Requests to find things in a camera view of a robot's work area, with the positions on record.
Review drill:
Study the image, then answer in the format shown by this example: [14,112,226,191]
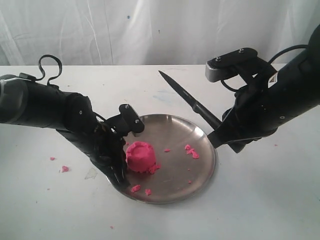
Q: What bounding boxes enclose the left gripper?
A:
[57,117,130,188]

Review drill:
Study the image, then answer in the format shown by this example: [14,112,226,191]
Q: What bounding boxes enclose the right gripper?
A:
[208,53,320,153]

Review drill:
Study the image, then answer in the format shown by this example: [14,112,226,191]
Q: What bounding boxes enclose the pink dough lump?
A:
[126,141,161,174]

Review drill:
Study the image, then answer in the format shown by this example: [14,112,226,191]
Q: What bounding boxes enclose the black knife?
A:
[158,70,222,130]

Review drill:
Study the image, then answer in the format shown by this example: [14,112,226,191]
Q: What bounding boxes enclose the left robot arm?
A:
[0,76,129,189]

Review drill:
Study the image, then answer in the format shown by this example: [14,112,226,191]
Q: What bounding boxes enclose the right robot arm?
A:
[205,28,320,153]

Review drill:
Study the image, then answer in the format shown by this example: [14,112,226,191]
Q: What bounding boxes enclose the clear tape scrap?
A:
[84,167,98,180]

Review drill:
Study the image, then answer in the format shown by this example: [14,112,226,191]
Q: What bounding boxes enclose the pink crumb front left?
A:
[130,184,141,193]

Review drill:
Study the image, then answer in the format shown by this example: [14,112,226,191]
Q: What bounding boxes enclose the pink crumb front small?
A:
[144,189,152,196]

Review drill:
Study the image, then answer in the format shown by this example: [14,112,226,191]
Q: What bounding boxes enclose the pink crumb cluster right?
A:
[184,144,200,159]

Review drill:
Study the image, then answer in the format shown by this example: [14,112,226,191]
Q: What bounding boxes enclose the round steel plate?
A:
[118,114,217,204]

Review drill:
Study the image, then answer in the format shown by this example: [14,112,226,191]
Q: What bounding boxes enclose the white curtain backdrop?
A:
[0,0,320,66]

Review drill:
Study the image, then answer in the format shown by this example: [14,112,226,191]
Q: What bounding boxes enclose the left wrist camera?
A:
[106,104,145,137]

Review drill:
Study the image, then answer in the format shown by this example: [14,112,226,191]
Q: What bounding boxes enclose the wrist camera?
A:
[205,47,259,83]
[106,104,145,137]

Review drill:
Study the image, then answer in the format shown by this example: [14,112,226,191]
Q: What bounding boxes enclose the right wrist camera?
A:
[205,47,259,83]

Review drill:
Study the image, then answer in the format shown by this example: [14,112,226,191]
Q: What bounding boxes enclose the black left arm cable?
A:
[18,54,63,87]

